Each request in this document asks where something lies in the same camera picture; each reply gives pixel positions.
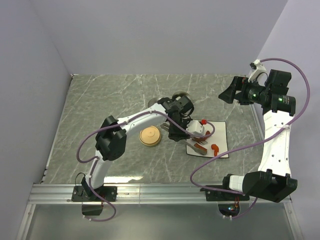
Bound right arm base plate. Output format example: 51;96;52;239
200;188;250;202

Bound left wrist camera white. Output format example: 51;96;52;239
186;119;207;138

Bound beige round lunch box lid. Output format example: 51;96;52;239
139;125;162;147

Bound white square plate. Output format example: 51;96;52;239
185;121;228;158

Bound red bacon strip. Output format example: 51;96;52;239
204;130;211;138

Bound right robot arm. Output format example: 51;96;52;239
218;69;298;203

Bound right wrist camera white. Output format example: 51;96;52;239
248;59;267;82

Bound metal serving tongs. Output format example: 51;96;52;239
160;123;208;156

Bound steel bowl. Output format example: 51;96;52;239
147;97;160;108
172;90;192;101

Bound steel bowl near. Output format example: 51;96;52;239
147;97;160;108

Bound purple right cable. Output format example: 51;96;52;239
189;57;311;221

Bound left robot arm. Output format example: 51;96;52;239
76;96;194;201

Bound orange shrimp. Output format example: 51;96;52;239
211;144;220;157

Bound steel bowl far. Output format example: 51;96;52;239
172;90;192;101

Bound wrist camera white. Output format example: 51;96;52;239
186;119;207;138
248;59;267;82

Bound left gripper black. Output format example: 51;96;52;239
168;117;194;142

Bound brown sausage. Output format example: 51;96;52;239
193;143;208;155

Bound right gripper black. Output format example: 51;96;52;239
218;76;269;105

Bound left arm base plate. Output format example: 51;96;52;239
71;185;118;202

